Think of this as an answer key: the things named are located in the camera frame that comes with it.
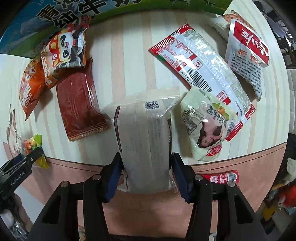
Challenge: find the striped printed tablecloth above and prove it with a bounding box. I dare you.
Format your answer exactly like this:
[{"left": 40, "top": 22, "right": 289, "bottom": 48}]
[{"left": 0, "top": 7, "right": 290, "bottom": 241}]

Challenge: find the white brown print packet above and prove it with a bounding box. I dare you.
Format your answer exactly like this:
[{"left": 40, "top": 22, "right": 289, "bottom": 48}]
[{"left": 209, "top": 10, "right": 257, "bottom": 42}]

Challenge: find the pale green face print packet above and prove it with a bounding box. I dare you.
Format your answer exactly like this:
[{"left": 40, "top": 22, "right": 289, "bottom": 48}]
[{"left": 180, "top": 87, "right": 240, "bottom": 162}]

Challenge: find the long red white packet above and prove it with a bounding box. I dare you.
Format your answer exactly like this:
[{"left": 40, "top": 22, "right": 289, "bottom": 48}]
[{"left": 148, "top": 23, "right": 256, "bottom": 142}]

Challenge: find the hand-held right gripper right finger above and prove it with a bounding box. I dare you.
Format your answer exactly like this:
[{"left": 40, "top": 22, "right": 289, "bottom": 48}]
[{"left": 171, "top": 152, "right": 266, "bottom": 241}]

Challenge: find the orange panda print packet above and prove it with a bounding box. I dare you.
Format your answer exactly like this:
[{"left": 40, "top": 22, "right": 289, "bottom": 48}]
[{"left": 40, "top": 29, "right": 86, "bottom": 90}]

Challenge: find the red orange thing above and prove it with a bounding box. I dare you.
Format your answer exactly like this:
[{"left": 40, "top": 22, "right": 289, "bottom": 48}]
[{"left": 277, "top": 185, "right": 296, "bottom": 209}]

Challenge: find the red sausage packet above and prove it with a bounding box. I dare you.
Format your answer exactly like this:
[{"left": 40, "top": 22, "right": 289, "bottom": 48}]
[{"left": 201, "top": 170, "right": 239, "bottom": 186}]

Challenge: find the white packet red label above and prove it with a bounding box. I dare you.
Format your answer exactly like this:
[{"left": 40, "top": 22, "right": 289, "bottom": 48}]
[{"left": 224, "top": 19, "right": 271, "bottom": 102}]

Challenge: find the green yellow candy packet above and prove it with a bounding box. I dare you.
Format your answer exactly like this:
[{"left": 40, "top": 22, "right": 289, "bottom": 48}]
[{"left": 22, "top": 134, "right": 49, "bottom": 169}]

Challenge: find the dark red snack packet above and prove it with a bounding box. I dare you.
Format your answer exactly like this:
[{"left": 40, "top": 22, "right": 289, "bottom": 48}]
[{"left": 56, "top": 59, "right": 110, "bottom": 142}]

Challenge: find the white crumpled cloth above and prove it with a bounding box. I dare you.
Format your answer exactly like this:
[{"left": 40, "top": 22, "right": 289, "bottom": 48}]
[{"left": 286, "top": 158, "right": 296, "bottom": 183}]

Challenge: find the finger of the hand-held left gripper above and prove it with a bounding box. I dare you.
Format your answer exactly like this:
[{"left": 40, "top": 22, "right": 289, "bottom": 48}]
[
  {"left": 0, "top": 147, "right": 45, "bottom": 178},
  {"left": 0, "top": 153, "right": 26, "bottom": 172}
]

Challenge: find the white translucent snack packet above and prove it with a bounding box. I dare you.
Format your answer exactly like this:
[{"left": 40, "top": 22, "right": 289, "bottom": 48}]
[{"left": 100, "top": 87, "right": 181, "bottom": 193}]

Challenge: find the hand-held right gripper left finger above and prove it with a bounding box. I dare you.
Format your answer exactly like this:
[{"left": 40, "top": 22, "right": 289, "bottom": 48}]
[{"left": 28, "top": 152, "right": 124, "bottom": 241}]

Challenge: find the small red snack packet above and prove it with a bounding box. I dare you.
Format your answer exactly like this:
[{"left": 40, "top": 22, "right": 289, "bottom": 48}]
[{"left": 74, "top": 15, "right": 91, "bottom": 33}]

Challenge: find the orange snack packet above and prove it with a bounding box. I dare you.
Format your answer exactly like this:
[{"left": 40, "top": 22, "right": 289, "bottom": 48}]
[{"left": 19, "top": 57, "right": 47, "bottom": 121}]

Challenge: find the blue green milk carton box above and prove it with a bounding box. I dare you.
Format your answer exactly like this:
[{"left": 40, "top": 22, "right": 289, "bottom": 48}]
[{"left": 0, "top": 0, "right": 233, "bottom": 59}]

